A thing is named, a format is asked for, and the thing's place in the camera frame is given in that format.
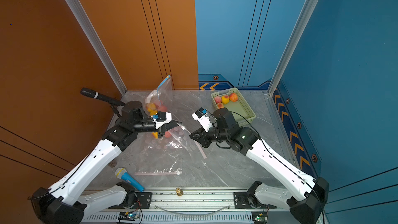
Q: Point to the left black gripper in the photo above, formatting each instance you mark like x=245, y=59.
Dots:
x=170, y=126

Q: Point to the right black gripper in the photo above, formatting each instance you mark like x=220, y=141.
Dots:
x=203, y=135

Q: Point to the pink peach with leaf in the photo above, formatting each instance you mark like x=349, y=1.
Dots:
x=167, y=134

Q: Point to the pink-dotted zip bag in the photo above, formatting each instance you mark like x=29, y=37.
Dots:
x=156, y=141
x=193, y=148

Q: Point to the clear blue-zipper zip bag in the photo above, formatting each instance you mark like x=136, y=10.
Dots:
x=162, y=94

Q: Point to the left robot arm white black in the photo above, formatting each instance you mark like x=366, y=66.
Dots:
x=63, y=202

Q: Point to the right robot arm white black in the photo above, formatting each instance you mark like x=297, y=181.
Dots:
x=302, y=195

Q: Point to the small yellow pink peach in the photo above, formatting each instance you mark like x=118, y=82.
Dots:
x=220, y=105

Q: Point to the pink peach basket corner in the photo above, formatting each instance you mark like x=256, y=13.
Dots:
x=218, y=99

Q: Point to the yellow peach pink spot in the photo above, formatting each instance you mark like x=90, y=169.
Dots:
x=225, y=99

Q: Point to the orange red wrinkled peach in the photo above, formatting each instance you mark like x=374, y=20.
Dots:
x=233, y=97

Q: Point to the green plastic fruit basket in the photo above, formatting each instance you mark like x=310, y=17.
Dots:
x=241, y=110

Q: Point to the blue handheld microphone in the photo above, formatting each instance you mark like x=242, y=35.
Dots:
x=122, y=173

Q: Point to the black microphone on stand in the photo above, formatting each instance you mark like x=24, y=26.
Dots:
x=114, y=103

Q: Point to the left green circuit board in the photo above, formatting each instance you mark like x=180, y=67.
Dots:
x=128, y=217

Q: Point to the green circuit board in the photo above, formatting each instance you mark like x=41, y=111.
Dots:
x=128, y=217
x=259, y=217

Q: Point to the right green circuit board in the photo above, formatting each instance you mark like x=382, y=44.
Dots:
x=259, y=217

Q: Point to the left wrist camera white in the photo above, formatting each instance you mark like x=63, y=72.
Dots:
x=161, y=118

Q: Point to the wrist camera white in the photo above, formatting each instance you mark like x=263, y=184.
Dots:
x=161, y=118
x=203, y=117

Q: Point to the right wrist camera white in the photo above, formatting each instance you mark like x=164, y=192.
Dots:
x=203, y=117

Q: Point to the brass knob on rail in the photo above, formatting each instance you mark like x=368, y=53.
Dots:
x=179, y=192

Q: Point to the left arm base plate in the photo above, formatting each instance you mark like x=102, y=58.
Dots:
x=143, y=199

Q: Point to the aluminium front rail frame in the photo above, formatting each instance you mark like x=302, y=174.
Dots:
x=195, y=206

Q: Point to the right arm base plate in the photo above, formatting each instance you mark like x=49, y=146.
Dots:
x=241, y=201

